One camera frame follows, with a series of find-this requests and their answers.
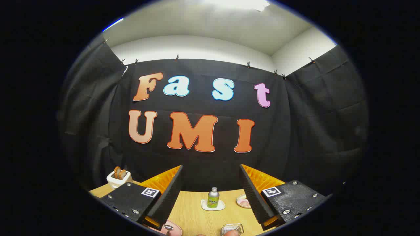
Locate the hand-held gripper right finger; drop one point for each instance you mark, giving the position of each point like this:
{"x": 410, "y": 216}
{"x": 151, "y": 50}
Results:
{"x": 254, "y": 196}

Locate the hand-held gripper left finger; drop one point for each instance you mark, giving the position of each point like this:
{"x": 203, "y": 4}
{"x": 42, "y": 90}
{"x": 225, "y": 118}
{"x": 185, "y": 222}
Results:
{"x": 170, "y": 196}

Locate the silver metal spoon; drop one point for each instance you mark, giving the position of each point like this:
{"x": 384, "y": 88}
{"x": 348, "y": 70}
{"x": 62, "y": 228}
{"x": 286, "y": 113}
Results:
{"x": 168, "y": 227}

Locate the white oval food plate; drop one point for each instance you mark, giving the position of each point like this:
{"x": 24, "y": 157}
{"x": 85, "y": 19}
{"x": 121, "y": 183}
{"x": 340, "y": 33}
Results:
{"x": 242, "y": 203}

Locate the pink round plate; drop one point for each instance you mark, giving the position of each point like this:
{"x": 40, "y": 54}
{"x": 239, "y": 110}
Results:
{"x": 176, "y": 230}

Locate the white square coaster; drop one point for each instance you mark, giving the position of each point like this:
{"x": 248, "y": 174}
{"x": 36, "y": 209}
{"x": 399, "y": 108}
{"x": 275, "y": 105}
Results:
{"x": 205, "y": 206}

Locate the perforated metal basket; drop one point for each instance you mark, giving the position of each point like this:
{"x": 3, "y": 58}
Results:
{"x": 233, "y": 227}

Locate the green label metal bottle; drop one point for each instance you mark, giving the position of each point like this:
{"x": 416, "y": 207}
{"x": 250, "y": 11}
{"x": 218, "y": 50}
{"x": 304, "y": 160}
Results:
{"x": 213, "y": 199}

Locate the brown toast slice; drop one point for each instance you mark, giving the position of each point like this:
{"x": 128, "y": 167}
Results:
{"x": 120, "y": 173}

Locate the cream toaster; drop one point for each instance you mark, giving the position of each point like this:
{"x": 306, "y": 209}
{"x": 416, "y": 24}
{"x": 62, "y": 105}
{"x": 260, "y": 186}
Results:
{"x": 115, "y": 182}

